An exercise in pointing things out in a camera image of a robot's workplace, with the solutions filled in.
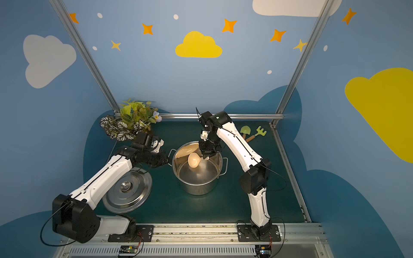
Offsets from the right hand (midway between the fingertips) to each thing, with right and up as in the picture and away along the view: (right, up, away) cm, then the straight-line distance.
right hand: (205, 155), depth 78 cm
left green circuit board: (-35, -42, -7) cm, 55 cm away
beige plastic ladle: (-7, -5, +18) cm, 20 cm away
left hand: (-18, -2, +3) cm, 18 cm away
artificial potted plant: (-42, +21, +15) cm, 50 cm away
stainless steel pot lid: (-42, -22, +9) cm, 48 cm away
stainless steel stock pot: (-3, -16, +13) cm, 21 cm away
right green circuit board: (+26, -43, -6) cm, 51 cm away
